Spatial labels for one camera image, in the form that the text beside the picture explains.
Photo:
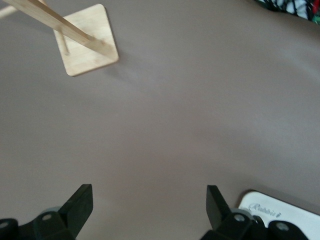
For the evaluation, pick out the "wooden mug tree stand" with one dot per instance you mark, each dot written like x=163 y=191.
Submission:
x=85 y=60

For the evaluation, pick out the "white rabbit print tray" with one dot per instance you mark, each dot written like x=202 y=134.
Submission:
x=300 y=215

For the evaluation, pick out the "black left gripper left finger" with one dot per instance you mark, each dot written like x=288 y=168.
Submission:
x=75 y=207

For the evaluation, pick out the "patterned black white cloth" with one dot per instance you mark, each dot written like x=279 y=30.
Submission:
x=287 y=6

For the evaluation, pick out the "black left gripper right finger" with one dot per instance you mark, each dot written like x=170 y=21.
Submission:
x=215 y=205

